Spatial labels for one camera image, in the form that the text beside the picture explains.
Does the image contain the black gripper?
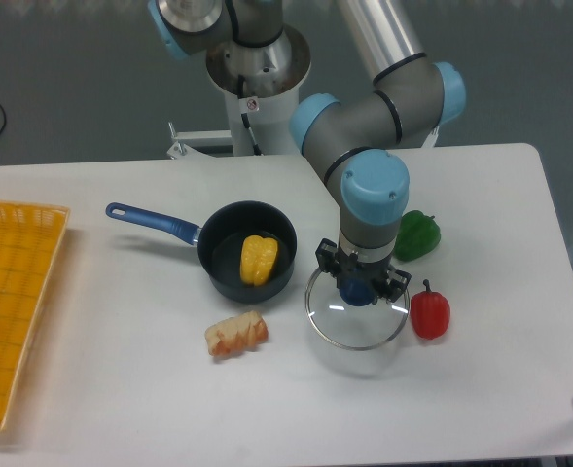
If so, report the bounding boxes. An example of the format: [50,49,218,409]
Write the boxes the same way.
[315,238,411,303]

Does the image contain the glass lid with blue knob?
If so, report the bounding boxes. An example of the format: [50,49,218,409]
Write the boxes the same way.
[304,269,410,351]

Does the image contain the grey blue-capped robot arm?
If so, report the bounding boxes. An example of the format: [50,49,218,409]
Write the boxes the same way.
[148,1,466,306]

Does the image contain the green bell pepper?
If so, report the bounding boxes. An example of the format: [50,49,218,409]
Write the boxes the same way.
[394,210,441,262]

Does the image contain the red bell pepper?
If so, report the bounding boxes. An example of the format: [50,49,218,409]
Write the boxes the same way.
[410,279,450,341]

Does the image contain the yellow bell pepper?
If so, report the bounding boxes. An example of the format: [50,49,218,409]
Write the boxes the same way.
[239,235,279,287]

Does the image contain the toy bread roll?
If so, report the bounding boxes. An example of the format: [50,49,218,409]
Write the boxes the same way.
[204,310,269,357]

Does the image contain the yellow plastic basket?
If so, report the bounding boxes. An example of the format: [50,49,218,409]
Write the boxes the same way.
[0,200,70,431]

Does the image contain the dark pot with blue handle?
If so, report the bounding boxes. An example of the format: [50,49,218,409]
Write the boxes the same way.
[105,200,298,304]

